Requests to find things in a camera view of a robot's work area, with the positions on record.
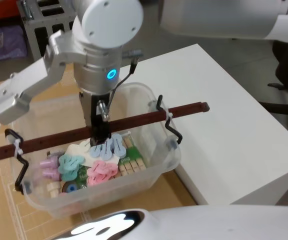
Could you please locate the small green card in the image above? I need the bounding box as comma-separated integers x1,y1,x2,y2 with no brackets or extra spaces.
74,165,90,189

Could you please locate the white zip tie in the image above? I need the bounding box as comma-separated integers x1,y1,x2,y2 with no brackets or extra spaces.
13,138,25,159
164,109,174,124

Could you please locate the pink plastic peg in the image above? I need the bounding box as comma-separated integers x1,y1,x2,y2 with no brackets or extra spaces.
96,160,119,183
86,163,103,187

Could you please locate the white backing card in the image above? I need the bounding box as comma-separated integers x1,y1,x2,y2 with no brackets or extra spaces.
65,139,121,167

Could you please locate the white table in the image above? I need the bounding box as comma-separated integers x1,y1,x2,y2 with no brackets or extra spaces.
118,43,288,207

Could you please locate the grey metal case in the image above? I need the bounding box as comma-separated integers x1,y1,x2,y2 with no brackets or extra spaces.
18,0,78,61

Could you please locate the purple plastic peg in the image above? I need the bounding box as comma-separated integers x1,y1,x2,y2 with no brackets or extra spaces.
41,169,61,182
39,159,58,171

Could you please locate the cream plastic peg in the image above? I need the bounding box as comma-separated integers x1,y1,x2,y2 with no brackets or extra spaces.
45,180,60,199

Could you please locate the purple bag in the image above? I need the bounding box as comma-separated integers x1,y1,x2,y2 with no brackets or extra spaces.
0,24,27,63

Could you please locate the black bent wire hook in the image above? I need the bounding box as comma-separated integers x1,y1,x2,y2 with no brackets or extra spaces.
155,94,184,146
4,128,30,196

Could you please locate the teal plastic peg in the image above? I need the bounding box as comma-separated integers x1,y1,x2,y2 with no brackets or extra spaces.
57,154,75,175
61,156,86,183

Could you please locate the green card with wooden clothespins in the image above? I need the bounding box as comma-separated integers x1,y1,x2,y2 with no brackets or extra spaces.
117,130,149,179

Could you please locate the brown round item blue centre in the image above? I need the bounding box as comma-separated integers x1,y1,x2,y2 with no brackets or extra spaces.
60,181,79,195

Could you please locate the clear plastic bin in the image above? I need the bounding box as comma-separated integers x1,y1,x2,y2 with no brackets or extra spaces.
8,81,182,220

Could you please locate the light blue plastic peg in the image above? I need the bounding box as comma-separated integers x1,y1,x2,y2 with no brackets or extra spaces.
110,133,127,158
88,144,102,159
98,142,113,161

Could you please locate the long brown rod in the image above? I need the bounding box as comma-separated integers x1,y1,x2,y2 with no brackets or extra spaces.
0,101,211,165

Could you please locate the thin dark gripper cable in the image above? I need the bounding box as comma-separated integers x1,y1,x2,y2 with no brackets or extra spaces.
97,48,144,123

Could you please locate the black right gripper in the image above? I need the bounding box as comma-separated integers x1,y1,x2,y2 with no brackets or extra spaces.
79,91,112,147

